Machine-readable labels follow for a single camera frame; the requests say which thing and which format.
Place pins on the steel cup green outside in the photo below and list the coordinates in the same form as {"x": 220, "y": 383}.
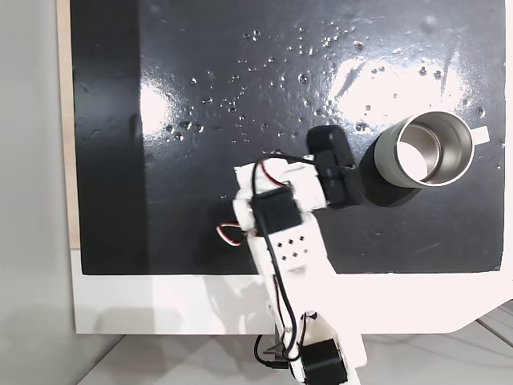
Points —
{"x": 386, "y": 156}

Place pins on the black glossy mat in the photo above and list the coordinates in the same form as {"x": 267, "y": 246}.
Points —
{"x": 200, "y": 120}

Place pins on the white tape strip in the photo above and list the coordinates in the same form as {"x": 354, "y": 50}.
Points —
{"x": 481, "y": 135}

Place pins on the beige wooden board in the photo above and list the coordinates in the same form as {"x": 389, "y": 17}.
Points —
{"x": 64, "y": 120}

